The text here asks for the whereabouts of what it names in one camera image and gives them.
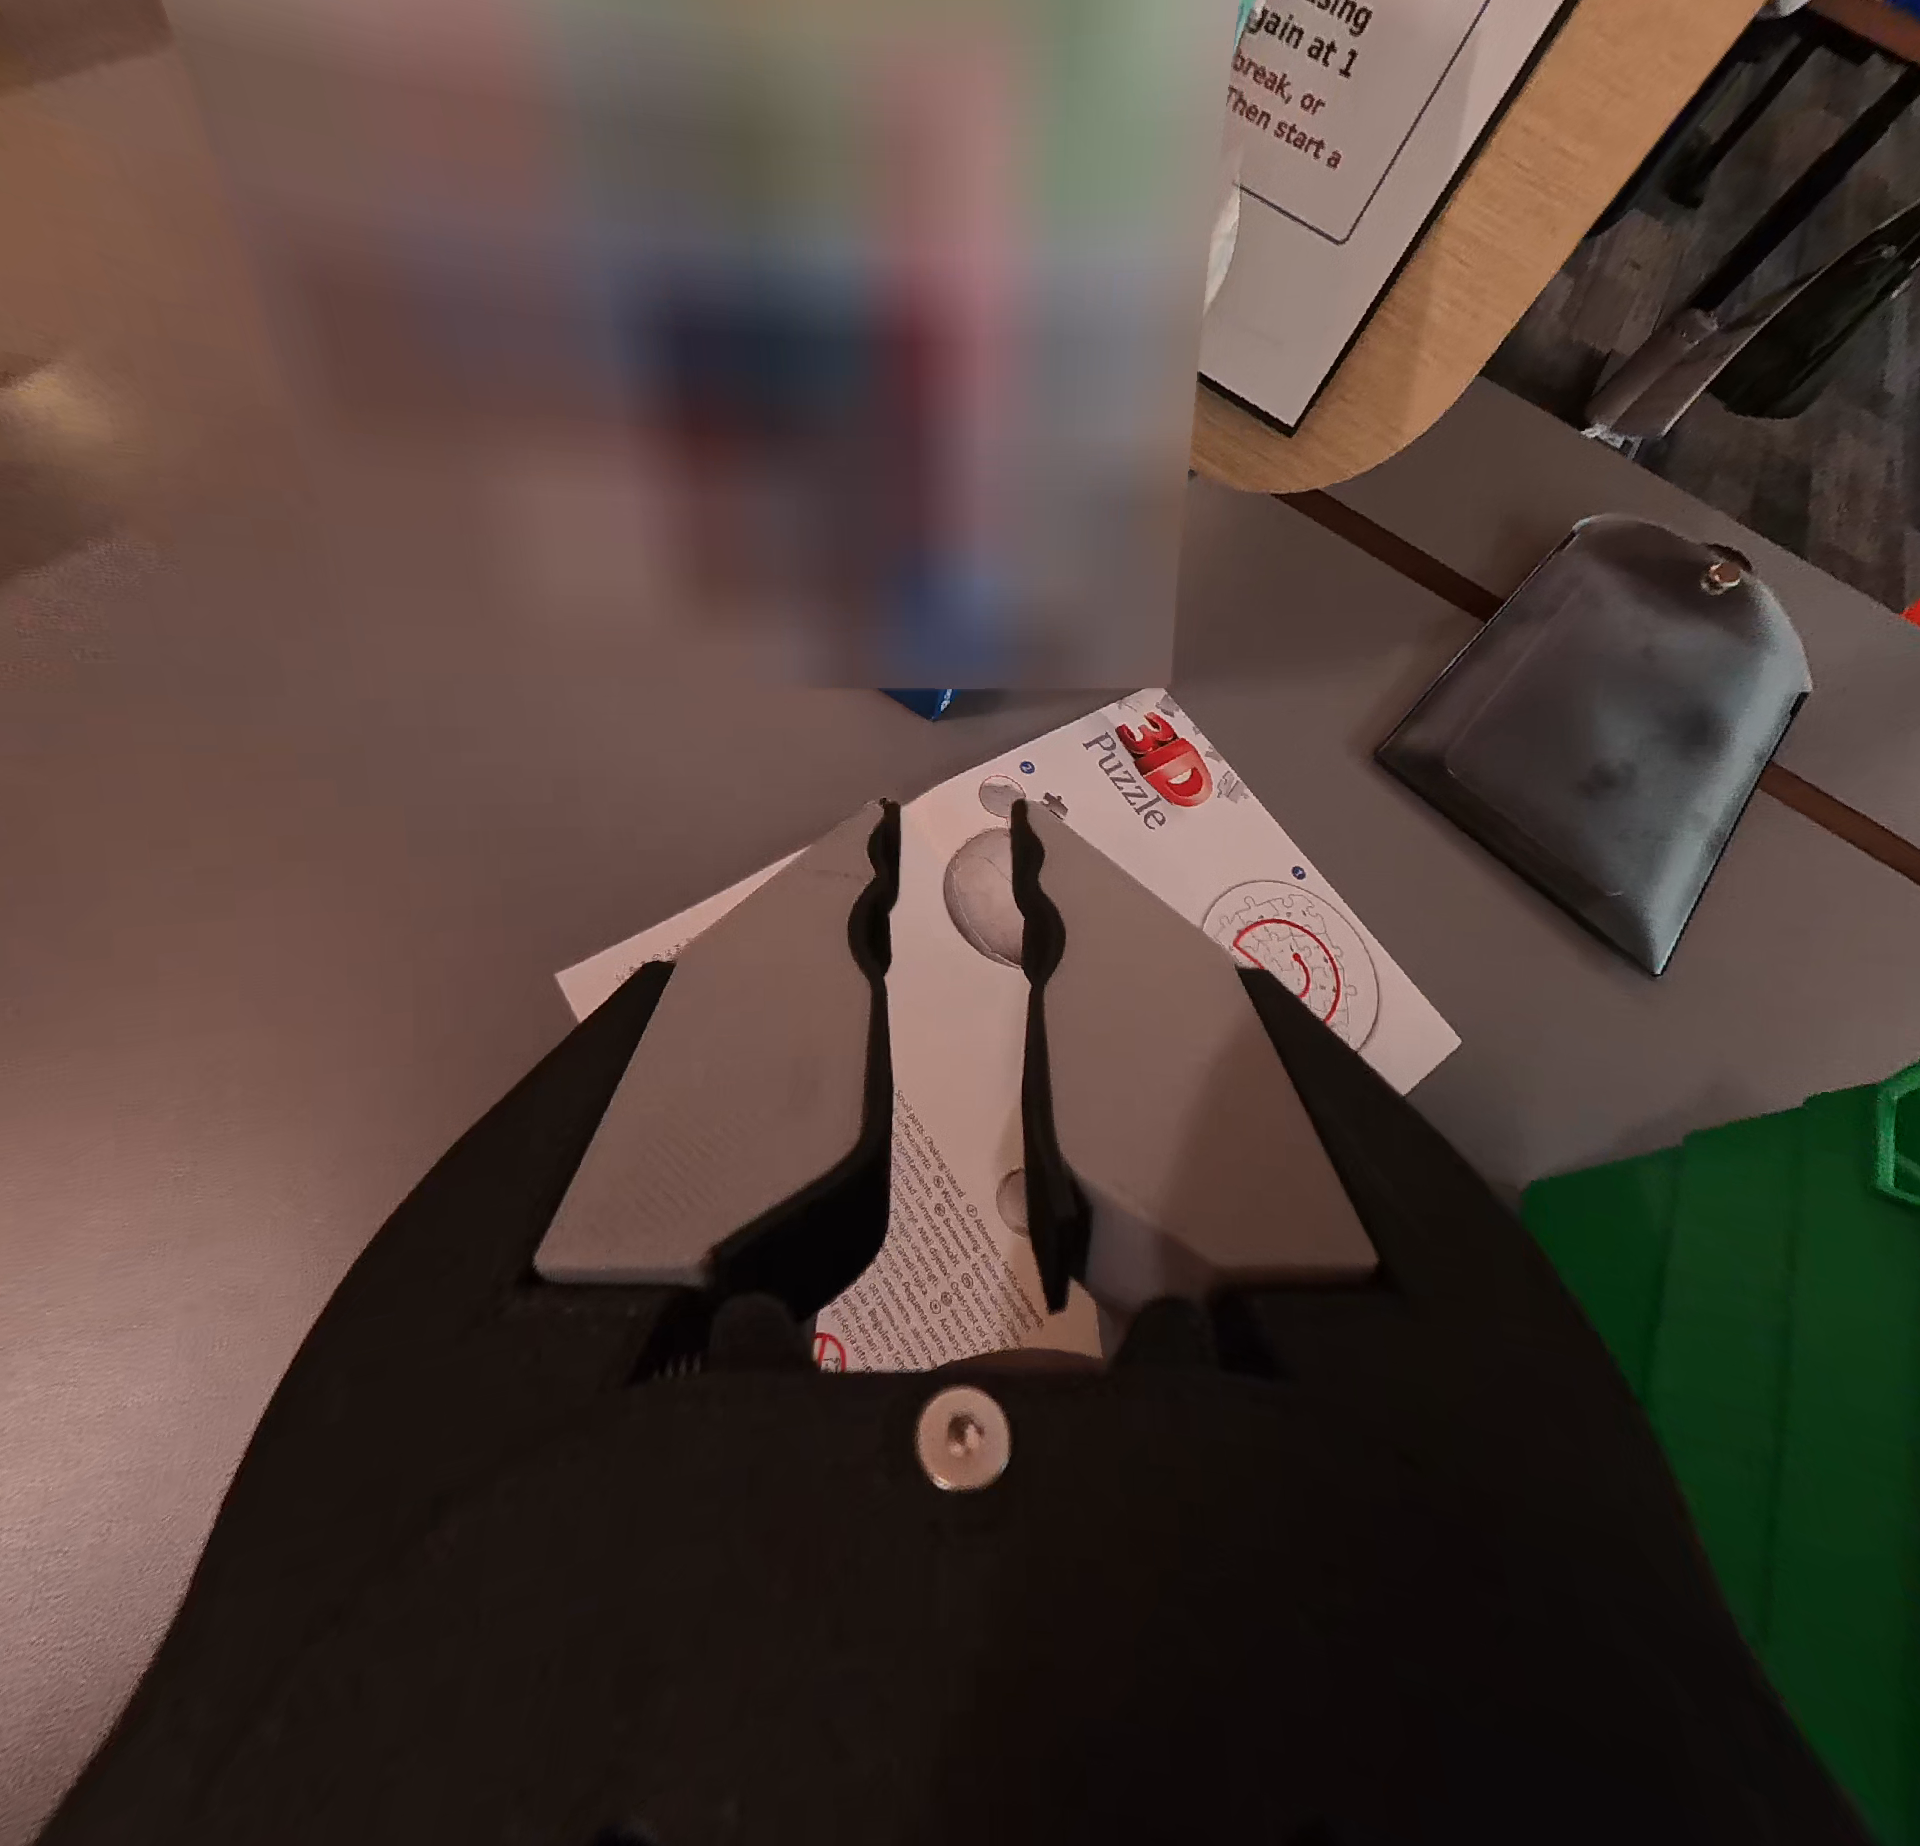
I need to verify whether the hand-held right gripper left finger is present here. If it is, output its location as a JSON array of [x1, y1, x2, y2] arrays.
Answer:
[[531, 801, 904, 1324]]

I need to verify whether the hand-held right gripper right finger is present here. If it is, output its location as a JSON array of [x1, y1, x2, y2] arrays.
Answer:
[[1007, 801, 1381, 1314]]

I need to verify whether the white puzzle instruction leaflet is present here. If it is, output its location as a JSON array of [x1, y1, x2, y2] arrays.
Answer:
[[554, 689, 1464, 1374]]

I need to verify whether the black leather pouch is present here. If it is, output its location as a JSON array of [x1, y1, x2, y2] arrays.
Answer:
[[1376, 515, 1814, 977]]

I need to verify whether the green plastic bin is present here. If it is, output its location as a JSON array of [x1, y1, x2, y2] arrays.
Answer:
[[1517, 1061, 1920, 1846]]

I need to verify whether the white printed sign sheet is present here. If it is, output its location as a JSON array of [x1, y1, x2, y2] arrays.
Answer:
[[1199, 0, 1629, 435]]

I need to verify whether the light wooden table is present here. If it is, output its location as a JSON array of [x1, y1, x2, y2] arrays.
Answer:
[[1191, 0, 1920, 496]]

